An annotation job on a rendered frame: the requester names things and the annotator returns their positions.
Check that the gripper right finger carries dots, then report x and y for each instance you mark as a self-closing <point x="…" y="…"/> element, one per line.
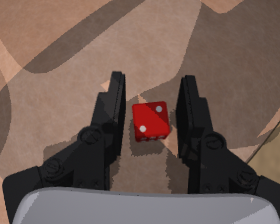
<point x="213" y="169"/>

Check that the tan flat mat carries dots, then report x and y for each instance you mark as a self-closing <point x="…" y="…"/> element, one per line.
<point x="266" y="160"/>

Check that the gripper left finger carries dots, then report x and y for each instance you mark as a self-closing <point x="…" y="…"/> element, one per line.
<point x="88" y="158"/>

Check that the dark red die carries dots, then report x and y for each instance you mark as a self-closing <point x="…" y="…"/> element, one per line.
<point x="150" y="121"/>

